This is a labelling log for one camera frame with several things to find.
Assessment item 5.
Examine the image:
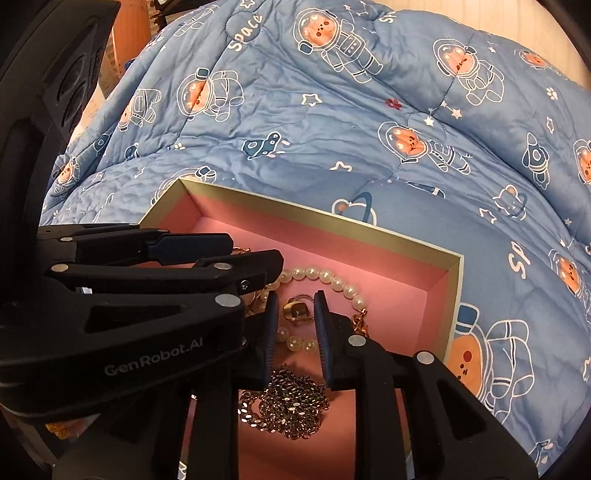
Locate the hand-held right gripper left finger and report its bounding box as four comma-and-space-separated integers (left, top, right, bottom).
55, 292, 280, 480

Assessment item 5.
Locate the pink-lined jewelry box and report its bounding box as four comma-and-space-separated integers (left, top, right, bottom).
139, 178, 464, 480

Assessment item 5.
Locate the wooden furniture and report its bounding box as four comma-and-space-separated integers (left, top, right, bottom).
108, 0, 163, 71

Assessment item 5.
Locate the pearl bracelet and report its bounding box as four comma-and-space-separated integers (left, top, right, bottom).
265, 265, 371, 354

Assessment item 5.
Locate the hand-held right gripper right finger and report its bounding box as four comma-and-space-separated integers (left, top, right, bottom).
314, 290, 539, 480

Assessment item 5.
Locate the silver chain necklace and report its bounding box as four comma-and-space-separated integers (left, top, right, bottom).
237, 366, 331, 442

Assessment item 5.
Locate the blue astronaut printed blanket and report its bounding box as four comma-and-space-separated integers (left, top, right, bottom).
39, 0, 591, 468

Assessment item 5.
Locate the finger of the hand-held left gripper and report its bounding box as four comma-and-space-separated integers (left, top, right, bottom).
37, 224, 233, 267
0, 248, 285, 426

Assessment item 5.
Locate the gold ring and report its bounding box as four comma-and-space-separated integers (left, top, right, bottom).
283, 297, 316, 326

